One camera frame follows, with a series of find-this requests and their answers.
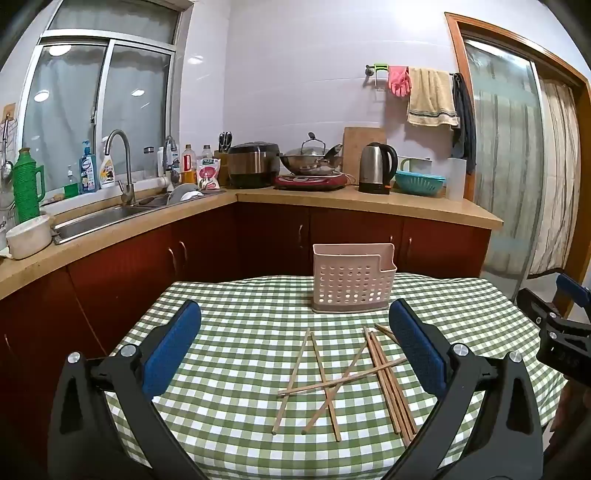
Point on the wooden door frame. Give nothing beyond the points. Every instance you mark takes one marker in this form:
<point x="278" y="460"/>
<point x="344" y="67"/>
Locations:
<point x="455" y="55"/>

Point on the steel electric kettle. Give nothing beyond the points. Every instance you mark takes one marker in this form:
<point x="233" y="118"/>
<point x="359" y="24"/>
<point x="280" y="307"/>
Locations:
<point x="373" y="168"/>

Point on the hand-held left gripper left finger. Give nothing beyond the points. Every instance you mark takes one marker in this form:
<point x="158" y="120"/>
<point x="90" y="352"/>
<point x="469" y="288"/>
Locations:
<point x="173" y="350"/>

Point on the metal towel rail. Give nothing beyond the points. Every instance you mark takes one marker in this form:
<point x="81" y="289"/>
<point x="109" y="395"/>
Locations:
<point x="370" y="70"/>

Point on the pink perforated utensil basket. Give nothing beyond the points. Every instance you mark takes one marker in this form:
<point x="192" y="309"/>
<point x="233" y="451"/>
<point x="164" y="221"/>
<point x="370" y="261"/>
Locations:
<point x="353" y="281"/>

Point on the beige striped towel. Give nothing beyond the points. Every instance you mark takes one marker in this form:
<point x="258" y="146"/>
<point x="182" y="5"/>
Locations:
<point x="431" y="97"/>

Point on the green white checkered tablecloth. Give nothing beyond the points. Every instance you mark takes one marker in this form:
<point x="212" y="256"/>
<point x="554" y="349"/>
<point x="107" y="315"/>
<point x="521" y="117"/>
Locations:
<point x="240" y="332"/>

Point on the green thermos flask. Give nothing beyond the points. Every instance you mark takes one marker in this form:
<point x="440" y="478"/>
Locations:
<point x="27" y="194"/>

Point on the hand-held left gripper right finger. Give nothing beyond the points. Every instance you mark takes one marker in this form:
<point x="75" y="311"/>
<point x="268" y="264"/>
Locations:
<point x="418" y="350"/>

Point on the green sponge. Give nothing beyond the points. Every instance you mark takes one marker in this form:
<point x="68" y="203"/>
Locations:
<point x="70" y="190"/>

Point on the steel wok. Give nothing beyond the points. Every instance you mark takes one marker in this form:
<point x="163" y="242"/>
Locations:
<point x="309" y="165"/>

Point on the striped curtain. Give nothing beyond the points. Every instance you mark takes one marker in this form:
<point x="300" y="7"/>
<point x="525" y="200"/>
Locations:
<point x="556" y="184"/>

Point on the hanging metal utensils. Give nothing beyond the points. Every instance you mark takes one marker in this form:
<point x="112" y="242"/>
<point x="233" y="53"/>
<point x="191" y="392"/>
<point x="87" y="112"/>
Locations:
<point x="5" y="152"/>

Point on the red induction cooker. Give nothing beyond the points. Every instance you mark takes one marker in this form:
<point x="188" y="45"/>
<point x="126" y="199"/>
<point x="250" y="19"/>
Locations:
<point x="309" y="182"/>

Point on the curved steel faucet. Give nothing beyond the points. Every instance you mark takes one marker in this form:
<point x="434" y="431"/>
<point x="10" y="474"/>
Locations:
<point x="128" y="175"/>

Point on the small steel water tap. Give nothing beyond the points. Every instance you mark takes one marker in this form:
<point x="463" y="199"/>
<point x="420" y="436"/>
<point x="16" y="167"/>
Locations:
<point x="170" y="152"/>

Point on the black steel rice cooker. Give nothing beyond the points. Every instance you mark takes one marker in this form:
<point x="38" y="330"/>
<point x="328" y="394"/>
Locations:
<point x="251" y="168"/>

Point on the white bowls in sink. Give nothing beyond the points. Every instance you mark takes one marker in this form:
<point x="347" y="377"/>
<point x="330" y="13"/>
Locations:
<point x="184" y="194"/>

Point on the dark hanging cloth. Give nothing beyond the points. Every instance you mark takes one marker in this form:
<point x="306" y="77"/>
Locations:
<point x="464" y="120"/>

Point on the teal plastic colander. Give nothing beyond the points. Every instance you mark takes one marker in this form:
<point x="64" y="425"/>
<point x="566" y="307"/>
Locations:
<point x="420" y="183"/>

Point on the red-brown kitchen cabinets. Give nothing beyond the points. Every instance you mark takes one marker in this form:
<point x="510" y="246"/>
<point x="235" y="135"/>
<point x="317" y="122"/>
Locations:
<point x="138" y="267"/>

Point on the blue dish soap bottle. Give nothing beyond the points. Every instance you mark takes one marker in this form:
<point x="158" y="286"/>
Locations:
<point x="87" y="177"/>

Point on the red label oil bottle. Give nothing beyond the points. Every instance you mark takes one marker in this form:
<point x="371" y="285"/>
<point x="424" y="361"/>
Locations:
<point x="187" y="166"/>

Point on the white lidded pot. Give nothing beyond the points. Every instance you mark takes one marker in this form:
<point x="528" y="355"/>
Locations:
<point x="27" y="240"/>

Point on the small clear pump bottle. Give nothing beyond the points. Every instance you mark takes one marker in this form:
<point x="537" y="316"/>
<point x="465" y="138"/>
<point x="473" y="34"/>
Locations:
<point x="70" y="176"/>

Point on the frosted glass sliding door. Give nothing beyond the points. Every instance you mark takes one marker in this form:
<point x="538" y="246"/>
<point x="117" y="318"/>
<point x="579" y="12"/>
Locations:
<point x="503" y="161"/>

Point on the pink rubber gloves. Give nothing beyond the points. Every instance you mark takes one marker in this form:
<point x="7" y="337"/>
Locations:
<point x="399" y="82"/>

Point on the tan kitchen countertop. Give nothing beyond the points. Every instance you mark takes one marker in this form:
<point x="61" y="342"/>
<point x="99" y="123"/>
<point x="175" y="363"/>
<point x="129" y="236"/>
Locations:
<point x="323" y="201"/>

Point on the sliding glass window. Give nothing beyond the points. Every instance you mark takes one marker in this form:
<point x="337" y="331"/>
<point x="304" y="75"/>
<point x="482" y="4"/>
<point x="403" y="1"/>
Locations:
<point x="69" y="115"/>

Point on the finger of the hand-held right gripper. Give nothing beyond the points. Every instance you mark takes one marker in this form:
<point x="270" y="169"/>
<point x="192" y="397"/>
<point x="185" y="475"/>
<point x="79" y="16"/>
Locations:
<point x="572" y="288"/>
<point x="533" y="304"/>

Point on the translucent white cup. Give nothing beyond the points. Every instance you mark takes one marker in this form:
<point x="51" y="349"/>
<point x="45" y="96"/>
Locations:
<point x="455" y="180"/>

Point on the white spray cleaner bottle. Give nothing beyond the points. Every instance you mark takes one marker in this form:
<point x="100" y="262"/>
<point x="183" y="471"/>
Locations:
<point x="107" y="173"/>

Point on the pink white seasoning bag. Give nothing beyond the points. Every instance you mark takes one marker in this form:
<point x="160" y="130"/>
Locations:
<point x="208" y="175"/>

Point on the stainless steel sink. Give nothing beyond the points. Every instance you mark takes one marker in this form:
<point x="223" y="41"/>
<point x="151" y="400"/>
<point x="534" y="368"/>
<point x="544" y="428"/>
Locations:
<point x="92" y="224"/>

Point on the wooden cutting board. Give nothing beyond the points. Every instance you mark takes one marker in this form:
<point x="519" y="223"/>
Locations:
<point x="358" y="147"/>

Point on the pile of wooden chopsticks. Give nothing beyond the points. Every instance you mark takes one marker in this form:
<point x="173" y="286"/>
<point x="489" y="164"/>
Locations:
<point x="378" y="369"/>

